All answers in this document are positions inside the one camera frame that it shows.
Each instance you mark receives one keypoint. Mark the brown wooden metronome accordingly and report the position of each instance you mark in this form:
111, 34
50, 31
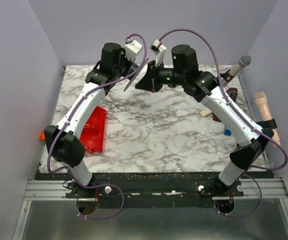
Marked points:
232, 92

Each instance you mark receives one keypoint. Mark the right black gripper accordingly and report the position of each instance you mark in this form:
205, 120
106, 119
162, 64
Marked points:
152, 75

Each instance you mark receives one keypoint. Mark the grey silver microphone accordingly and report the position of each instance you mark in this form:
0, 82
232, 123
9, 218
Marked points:
227, 77

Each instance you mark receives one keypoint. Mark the white flat toy brick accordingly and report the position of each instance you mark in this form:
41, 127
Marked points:
205, 112

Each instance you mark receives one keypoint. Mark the blue toy brick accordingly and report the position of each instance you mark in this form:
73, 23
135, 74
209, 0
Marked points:
227, 132

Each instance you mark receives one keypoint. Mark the pink beige microphone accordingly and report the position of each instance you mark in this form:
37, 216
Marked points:
260, 100

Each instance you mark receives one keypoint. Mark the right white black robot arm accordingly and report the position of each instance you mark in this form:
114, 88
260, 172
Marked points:
204, 88

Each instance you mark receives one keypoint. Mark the black filament spool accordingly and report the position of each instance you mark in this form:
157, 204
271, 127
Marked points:
135, 75

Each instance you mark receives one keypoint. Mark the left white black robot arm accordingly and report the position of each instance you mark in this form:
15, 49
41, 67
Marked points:
63, 139

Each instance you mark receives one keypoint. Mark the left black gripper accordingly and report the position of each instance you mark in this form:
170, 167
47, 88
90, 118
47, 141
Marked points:
132, 67

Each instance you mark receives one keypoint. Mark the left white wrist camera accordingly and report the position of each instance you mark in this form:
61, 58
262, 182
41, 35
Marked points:
132, 49

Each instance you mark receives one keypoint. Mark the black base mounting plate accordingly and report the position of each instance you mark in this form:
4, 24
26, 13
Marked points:
147, 190

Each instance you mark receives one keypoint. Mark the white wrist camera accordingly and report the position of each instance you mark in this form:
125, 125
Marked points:
159, 49
132, 49

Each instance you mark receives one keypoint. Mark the red plastic bin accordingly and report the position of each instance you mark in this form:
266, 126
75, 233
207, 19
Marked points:
92, 136

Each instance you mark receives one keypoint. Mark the orange toy brick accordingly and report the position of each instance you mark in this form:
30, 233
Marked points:
42, 136

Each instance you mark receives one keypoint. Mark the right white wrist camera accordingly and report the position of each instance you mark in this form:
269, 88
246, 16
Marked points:
159, 49

